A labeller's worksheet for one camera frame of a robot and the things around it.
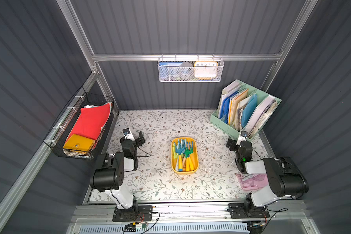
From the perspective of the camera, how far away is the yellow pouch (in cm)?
64

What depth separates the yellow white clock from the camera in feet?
2.92

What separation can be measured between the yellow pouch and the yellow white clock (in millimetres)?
684
